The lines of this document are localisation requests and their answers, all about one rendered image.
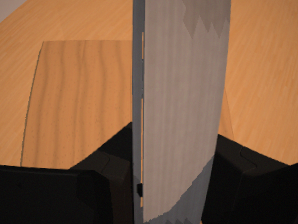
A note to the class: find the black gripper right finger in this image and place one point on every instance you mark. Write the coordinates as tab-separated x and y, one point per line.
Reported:
246	187

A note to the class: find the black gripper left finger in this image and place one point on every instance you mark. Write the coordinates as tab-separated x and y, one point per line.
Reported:
97	190

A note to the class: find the brown wooden board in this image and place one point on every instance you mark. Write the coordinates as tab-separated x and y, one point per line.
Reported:
82	95

